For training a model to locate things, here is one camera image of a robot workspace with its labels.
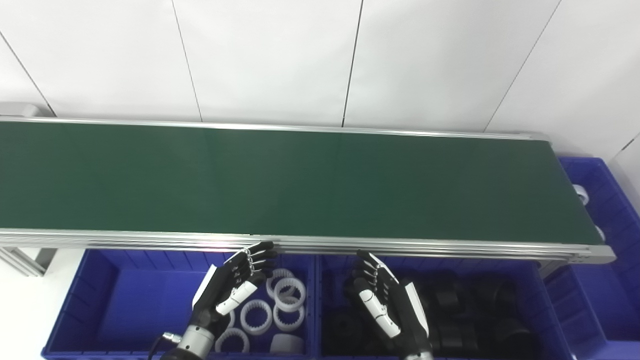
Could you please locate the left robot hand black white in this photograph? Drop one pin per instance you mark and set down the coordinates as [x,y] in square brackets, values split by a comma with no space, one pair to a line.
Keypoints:
[225,287]

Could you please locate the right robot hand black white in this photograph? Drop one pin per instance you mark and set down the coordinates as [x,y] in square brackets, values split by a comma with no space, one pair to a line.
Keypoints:
[395,310]

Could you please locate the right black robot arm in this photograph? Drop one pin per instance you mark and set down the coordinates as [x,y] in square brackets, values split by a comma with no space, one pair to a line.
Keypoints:
[417,356]

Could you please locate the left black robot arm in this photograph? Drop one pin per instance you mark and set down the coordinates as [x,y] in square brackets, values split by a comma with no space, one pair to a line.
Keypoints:
[195,342]

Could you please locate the black round part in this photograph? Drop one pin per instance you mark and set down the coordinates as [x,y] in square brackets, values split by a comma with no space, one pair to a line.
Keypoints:
[450,340]
[345,327]
[442,297]
[492,295]
[515,340]

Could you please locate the green conveyor belt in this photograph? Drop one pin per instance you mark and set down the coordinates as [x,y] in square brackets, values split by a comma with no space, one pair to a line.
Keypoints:
[350,247]
[300,180]

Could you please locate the blue bin with white rings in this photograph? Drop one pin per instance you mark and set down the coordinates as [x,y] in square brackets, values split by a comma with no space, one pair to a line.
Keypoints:
[135,300]

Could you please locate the blue bin with black parts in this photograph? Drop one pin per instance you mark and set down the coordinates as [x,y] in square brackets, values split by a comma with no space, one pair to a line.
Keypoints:
[500,270]

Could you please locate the aluminium conveyor leg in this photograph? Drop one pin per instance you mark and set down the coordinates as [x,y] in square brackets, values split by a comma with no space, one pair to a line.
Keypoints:
[20,262]

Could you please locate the blue bin at conveyor end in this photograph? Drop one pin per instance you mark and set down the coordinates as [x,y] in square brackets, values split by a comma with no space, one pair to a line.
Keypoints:
[610,300]

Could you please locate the white round part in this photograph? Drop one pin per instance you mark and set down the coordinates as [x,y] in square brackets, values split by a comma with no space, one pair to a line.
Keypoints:
[599,232]
[581,193]

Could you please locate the grey conveyor motor housing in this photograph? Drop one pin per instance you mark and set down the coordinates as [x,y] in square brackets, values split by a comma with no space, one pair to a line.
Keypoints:
[20,110]

